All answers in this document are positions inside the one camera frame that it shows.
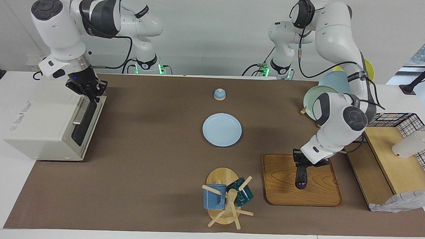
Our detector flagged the dark purple eggplant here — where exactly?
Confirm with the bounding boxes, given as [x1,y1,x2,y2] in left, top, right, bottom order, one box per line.
[294,166,308,190]

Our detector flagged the glass oven door with handle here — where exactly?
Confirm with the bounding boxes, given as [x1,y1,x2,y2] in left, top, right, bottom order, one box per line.
[70,93,107,158]

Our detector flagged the light blue plate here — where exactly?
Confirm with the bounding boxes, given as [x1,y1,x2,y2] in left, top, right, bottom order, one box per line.
[202,112,243,148]

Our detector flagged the white toaster oven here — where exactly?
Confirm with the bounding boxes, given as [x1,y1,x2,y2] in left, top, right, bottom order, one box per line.
[2,71,108,163]

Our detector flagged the square wooden tray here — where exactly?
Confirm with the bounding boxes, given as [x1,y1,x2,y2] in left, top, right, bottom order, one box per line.
[260,153,344,208]

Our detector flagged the wooden plate rack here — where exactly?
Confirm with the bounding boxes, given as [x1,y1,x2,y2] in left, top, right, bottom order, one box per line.
[299,106,322,128]

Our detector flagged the mint green plate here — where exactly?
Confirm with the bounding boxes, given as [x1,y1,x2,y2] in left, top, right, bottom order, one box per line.
[302,85,340,121]

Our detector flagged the dark green mug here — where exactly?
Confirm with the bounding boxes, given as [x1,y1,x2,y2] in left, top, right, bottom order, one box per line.
[225,177,254,207]

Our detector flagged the wooden mug tree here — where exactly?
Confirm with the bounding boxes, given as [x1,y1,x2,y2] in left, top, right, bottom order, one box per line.
[200,167,256,230]

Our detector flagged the pale blue racked plate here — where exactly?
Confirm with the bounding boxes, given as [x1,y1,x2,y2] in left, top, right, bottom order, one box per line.
[318,70,352,95]

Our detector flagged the wooden two-level shelf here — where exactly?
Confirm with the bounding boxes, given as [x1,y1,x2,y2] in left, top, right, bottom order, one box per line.
[340,125,425,212]

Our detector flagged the blue mug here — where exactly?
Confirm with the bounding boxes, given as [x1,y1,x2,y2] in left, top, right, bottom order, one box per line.
[203,183,227,210]

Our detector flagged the brown table mat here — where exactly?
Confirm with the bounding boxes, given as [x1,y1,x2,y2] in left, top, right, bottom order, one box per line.
[3,70,425,239]

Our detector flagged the crumpled grey cloth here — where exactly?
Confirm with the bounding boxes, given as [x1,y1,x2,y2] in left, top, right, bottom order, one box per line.
[369,188,425,214]

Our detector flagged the white cup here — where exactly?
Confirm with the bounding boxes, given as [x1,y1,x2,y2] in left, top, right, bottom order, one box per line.
[391,130,425,160]

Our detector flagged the yellow plate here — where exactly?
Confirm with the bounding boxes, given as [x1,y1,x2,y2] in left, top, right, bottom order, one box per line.
[332,58,375,85]

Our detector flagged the black angled stand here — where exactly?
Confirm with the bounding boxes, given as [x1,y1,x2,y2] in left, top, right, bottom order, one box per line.
[399,56,425,95]

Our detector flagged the black right base cable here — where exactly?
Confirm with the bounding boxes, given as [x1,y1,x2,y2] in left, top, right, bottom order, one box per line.
[122,57,139,75]

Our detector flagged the white wall socket box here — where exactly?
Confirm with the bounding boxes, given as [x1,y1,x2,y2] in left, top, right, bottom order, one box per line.
[26,56,48,72]

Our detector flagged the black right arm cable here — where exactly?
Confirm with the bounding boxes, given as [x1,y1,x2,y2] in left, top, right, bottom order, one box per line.
[94,36,134,70]

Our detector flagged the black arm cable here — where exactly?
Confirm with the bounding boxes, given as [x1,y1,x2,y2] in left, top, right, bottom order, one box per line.
[94,36,134,70]
[295,27,388,111]

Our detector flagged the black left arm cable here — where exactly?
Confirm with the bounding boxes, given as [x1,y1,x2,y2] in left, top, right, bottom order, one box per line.
[295,27,388,111]

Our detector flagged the black wire basket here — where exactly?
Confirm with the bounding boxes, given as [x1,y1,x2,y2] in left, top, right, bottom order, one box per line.
[340,110,425,187]

